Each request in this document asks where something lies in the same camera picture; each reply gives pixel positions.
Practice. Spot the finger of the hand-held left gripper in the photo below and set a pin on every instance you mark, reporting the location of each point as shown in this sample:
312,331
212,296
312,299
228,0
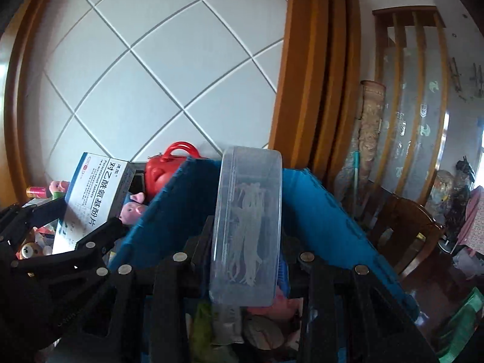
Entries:
30,217
102,238

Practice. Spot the red bear-shaped carry case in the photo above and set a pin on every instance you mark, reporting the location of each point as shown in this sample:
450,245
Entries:
166,170

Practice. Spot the pig plush in blue shirt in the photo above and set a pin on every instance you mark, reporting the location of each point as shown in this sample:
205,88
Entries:
132,210

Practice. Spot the clear plastic floss pick box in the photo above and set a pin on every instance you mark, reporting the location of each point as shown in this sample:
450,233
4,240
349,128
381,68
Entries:
245,196

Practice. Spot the wooden chair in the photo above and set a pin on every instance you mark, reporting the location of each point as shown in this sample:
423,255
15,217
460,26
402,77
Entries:
412,227

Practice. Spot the blue plastic storage crate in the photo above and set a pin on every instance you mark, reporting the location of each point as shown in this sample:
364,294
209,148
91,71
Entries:
321,211

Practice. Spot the brown bear plush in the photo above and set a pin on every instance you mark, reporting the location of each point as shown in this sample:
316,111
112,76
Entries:
28,250

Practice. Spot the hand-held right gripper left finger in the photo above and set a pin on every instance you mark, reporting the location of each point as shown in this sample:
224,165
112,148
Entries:
177,291

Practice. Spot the pile of household clutter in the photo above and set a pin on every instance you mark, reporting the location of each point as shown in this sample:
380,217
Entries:
461,204

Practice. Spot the curved wooden wall frame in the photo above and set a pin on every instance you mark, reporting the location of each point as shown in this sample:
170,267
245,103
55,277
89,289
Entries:
15,83

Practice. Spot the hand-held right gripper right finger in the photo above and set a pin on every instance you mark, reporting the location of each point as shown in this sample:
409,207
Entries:
314,291

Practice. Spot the red can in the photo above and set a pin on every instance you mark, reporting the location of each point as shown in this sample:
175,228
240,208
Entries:
37,192

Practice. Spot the pig plush in red dress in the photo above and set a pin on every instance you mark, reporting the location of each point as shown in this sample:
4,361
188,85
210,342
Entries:
279,302

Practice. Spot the white and blue tablet box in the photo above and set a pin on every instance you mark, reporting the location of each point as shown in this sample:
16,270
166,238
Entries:
90,196

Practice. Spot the green plastic bag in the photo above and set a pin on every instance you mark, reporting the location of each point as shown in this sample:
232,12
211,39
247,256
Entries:
461,329

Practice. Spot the pink pig plush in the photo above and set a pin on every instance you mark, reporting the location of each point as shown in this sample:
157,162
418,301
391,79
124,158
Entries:
59,189

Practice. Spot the green packet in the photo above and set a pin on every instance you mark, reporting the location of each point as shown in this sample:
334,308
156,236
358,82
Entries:
202,332

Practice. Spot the metal wall rack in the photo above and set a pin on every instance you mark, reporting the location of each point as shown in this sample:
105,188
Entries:
455,75

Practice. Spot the rolled patterned carpet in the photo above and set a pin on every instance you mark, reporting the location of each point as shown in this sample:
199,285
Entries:
368,132

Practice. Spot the wooden frosted glass partition screen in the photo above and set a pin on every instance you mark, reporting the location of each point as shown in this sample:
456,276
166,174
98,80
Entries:
412,102

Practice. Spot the wooden wall column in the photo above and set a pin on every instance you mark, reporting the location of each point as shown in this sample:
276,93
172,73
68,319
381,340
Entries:
317,64

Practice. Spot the black box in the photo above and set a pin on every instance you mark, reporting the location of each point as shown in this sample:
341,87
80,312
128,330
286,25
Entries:
137,181

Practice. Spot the grey plush toy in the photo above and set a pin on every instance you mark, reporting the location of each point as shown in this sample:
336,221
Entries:
262,332

